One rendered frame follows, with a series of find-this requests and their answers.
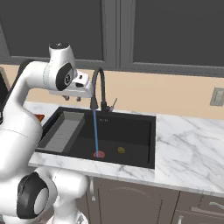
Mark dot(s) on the grey sink drying tray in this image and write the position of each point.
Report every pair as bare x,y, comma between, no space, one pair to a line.
62,132

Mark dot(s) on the grey wall outlet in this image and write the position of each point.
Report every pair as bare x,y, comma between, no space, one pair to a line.
218,96

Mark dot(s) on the black sink basin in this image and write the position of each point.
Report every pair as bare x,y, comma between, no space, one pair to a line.
128,137

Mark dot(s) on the brown base cupboard door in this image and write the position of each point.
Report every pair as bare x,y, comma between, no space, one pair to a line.
131,204
198,219

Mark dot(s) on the black curved sink faucet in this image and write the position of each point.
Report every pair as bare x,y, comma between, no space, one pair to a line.
100,84

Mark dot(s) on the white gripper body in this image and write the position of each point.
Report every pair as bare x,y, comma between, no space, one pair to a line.
76,92

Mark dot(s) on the red sink drain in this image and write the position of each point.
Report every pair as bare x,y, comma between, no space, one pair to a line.
102,155

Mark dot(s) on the dark grey wall cupboard door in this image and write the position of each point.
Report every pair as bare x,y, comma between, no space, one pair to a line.
58,26
175,32

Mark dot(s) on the blue water stream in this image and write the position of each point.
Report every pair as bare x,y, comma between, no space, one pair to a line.
95,131

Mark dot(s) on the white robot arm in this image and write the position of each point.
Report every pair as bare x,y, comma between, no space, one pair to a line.
20,137

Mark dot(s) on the orange flat object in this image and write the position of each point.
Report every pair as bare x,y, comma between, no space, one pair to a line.
39,117

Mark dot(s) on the green-brown kiwi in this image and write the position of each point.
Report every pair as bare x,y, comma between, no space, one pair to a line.
121,150

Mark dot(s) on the brown drawer front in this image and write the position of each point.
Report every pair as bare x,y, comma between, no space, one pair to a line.
204,201

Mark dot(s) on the black worktop appliance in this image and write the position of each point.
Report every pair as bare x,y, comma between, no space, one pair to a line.
3,90

